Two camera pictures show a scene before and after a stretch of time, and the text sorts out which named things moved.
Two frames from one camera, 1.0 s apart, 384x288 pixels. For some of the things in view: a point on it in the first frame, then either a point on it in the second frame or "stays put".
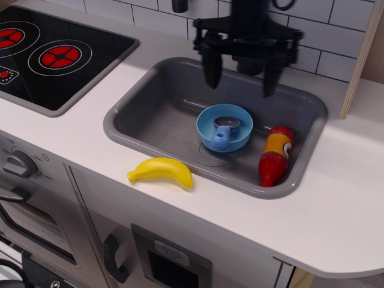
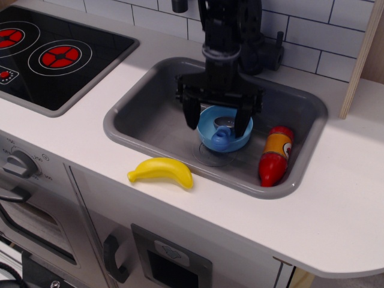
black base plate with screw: x=36 y=276 stays put
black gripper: x=249 y=31 → x=222 y=84
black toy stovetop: x=51 y=66 stays put
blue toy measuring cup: x=221 y=141 stays put
